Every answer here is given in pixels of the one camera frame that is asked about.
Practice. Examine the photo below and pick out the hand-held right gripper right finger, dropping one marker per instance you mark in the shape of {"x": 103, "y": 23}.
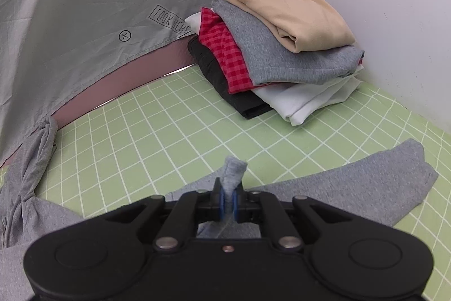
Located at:
{"x": 235, "y": 206}

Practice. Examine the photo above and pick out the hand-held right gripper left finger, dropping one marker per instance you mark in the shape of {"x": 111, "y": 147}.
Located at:
{"x": 221, "y": 203}

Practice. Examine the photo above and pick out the grey sweatshirt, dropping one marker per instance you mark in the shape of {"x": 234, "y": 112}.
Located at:
{"x": 334, "y": 188}

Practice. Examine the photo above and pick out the white folded garment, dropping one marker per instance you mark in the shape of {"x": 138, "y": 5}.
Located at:
{"x": 303, "y": 103}

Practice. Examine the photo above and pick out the black folded garment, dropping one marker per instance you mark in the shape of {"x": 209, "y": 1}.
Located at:
{"x": 218, "y": 75}

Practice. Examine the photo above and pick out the red checked folded garment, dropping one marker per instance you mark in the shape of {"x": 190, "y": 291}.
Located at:
{"x": 229, "y": 57}

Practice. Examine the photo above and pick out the mauve panel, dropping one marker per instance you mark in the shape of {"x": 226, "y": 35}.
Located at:
{"x": 141, "y": 68}

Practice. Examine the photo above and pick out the grey folded garment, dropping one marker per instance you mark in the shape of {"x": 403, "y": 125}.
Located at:
{"x": 282, "y": 54}

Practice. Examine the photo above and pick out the beige folded garment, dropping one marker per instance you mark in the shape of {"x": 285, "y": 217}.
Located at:
{"x": 299, "y": 12}

